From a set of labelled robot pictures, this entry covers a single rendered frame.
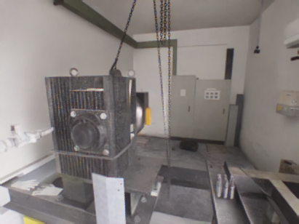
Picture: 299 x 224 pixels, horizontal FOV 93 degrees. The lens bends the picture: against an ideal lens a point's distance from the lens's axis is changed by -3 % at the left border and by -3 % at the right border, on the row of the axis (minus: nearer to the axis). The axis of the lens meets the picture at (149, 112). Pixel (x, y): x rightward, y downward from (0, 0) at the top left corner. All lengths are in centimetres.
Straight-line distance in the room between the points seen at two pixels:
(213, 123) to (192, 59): 171
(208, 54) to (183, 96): 118
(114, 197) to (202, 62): 369
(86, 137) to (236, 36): 398
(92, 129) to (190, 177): 132
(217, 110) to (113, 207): 338
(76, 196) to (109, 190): 51
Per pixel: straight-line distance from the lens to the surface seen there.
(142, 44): 431
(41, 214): 184
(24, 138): 108
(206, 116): 395
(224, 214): 134
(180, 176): 190
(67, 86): 109
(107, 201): 100
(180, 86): 385
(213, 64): 413
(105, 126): 94
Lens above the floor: 156
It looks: 11 degrees down
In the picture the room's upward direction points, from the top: straight up
